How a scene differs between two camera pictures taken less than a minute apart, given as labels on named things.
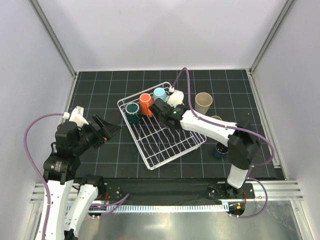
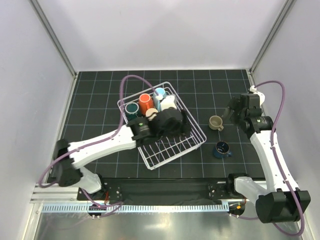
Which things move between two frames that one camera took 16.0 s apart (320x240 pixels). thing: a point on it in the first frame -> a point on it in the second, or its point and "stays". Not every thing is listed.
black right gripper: x=172 y=107 -> x=234 y=104
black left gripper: x=107 y=130 -> x=183 y=129
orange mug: x=145 y=102 stays
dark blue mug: x=220 y=151 stays
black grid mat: x=144 y=148 stays
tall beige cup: x=203 y=101 -> x=149 y=111
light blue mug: x=160 y=92 stays
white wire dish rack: x=156 y=143 stays
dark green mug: x=132 y=113 stays
